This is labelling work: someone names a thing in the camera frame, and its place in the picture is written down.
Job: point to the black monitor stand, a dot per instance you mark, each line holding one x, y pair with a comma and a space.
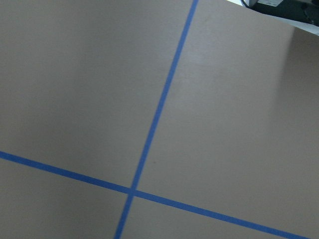
305, 11

